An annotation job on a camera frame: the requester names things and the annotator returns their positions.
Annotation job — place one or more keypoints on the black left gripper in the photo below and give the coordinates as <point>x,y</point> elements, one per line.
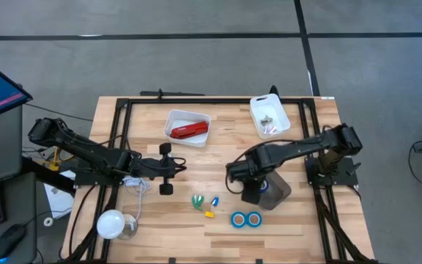
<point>156,168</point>

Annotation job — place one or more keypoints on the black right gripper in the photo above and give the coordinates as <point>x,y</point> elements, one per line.
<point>245,172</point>

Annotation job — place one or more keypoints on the dark blue tape roll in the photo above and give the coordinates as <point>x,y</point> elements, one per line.
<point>264,186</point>

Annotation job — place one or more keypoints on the light blue tape roll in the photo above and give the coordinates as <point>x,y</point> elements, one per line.
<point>233,220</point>
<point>259,219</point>

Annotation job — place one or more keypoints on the blue staple remover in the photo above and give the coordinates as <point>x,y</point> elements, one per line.
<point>215,201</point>

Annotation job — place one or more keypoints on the red stapler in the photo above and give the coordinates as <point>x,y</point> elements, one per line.
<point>189,130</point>

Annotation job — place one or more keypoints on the yellow staple remover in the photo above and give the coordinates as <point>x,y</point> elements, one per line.
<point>209,215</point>

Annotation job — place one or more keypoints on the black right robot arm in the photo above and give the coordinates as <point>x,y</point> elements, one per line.
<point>299,146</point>

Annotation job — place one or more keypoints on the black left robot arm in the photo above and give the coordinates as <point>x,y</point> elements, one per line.
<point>86,150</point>

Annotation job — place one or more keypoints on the white plastic bin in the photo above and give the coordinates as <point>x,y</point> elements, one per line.
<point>266,106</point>
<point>181,116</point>

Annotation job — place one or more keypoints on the clear glass lamp base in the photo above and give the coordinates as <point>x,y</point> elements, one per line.
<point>131,225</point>

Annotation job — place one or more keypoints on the black stand foot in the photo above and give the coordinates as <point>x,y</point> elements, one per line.
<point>274,91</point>
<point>170,93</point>

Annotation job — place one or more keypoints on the white dome lamp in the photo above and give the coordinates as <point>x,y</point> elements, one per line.
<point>110,223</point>

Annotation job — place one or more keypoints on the white paper sheet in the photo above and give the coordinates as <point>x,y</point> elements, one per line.
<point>59,199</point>

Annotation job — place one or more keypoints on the yellow clamp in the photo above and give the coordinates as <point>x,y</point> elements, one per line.
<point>54,163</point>

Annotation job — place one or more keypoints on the grey side desk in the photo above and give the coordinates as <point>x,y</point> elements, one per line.
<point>2,154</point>

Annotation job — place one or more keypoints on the black computer mouse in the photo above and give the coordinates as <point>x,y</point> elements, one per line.
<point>7,240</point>

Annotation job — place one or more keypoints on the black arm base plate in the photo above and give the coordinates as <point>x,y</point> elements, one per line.
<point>343,177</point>
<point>86,179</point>

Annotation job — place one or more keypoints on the black aluminium table frame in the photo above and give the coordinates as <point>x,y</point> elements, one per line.
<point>214,100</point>

